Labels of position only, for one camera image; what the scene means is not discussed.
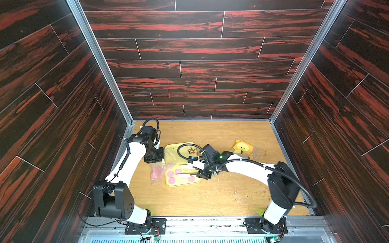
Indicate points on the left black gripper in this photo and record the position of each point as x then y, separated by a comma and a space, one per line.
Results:
160, 157

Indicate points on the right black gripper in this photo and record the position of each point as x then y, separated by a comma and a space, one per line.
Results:
205, 172

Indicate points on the clear resealable bag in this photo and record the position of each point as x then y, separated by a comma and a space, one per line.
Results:
167, 164

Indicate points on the metal tongs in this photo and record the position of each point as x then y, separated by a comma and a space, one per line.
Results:
187, 171

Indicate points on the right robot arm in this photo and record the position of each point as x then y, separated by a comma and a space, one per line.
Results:
285, 189

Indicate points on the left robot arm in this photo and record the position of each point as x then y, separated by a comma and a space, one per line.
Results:
112, 197

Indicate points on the star gingerbread cookie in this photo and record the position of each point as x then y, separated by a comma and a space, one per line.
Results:
191, 151

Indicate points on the yellow plastic tray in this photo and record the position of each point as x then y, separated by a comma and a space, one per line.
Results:
172, 148

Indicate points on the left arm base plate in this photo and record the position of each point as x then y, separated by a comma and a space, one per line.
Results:
154, 226

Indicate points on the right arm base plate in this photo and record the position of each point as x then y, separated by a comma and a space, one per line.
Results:
261, 225

